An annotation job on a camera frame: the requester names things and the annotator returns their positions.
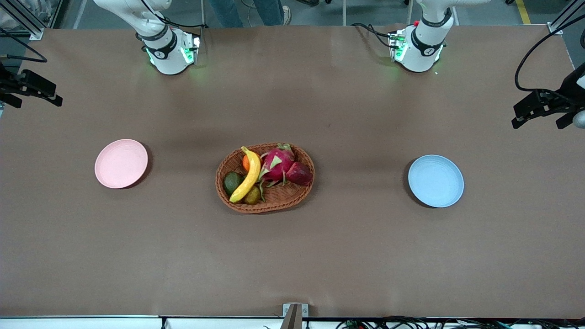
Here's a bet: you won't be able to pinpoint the black cable bundle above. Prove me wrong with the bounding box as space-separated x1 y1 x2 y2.
336 315 585 329

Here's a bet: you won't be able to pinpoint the pink dragon fruit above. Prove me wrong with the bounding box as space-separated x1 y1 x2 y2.
257 143 296 202

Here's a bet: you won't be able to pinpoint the black base cable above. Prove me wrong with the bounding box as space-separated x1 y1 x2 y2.
139 0 207 29
351 23 396 49

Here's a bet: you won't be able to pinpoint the blue plate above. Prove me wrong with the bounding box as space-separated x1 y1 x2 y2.
408 154 465 208

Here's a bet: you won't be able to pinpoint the aluminium frame profile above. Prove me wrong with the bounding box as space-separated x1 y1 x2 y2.
548 0 585 35
0 0 45 41

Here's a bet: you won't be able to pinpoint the person legs in jeans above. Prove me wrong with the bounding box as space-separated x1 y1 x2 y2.
208 0 292 27

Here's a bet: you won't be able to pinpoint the pink plate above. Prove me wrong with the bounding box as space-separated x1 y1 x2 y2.
95 139 149 189

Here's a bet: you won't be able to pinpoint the yellow banana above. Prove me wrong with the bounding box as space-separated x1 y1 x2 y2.
229 146 261 203

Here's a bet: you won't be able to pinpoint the dark red apple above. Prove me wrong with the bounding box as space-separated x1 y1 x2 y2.
286 162 314 186

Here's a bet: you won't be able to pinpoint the green avocado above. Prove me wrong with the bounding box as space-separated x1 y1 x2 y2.
223 171 245 197

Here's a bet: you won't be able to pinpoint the brown wicker basket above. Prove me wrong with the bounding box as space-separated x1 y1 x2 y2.
215 143 316 214

